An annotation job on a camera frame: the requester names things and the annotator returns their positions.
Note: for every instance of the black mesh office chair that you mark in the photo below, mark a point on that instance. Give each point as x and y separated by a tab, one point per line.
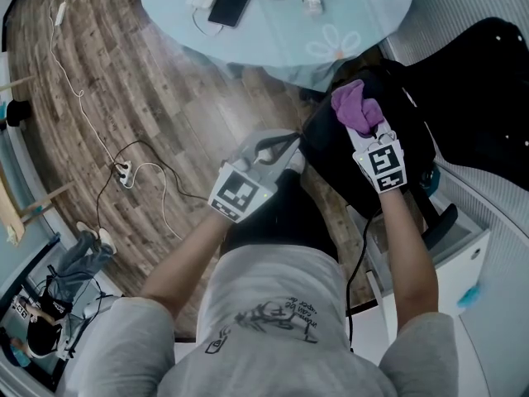
330	159

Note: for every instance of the round light blue table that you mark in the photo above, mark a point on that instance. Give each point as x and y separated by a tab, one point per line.
281	39

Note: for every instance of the person's white shoe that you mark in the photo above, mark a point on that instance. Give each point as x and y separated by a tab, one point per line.
296	162

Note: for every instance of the person's right forearm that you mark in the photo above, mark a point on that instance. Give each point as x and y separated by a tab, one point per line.
409	259

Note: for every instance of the person's left forearm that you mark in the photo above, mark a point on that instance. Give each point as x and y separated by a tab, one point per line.
186	263

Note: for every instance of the purple microfiber cloth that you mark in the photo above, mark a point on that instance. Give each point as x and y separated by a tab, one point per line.
355	106

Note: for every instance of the black round stool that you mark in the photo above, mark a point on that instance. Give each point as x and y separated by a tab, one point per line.
19	113

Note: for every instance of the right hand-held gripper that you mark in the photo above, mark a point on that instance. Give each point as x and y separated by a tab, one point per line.
384	165

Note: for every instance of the person's black trousers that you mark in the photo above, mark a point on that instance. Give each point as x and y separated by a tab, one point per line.
281	221

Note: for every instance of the black smartphone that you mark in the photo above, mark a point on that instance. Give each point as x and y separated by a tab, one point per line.
231	0

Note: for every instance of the black jacket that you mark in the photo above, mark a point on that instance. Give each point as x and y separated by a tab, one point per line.
467	97

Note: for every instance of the teal fluffy duster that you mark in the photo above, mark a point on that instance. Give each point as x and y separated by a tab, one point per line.
468	297

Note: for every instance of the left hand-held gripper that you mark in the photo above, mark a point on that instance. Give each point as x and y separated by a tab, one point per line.
241	192

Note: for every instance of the wooden easel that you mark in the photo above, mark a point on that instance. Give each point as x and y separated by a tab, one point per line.
10	213

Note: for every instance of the person's white printed t-shirt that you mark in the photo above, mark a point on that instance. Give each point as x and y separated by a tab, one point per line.
268	345

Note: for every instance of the white cabinet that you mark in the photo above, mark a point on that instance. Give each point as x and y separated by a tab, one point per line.
454	275

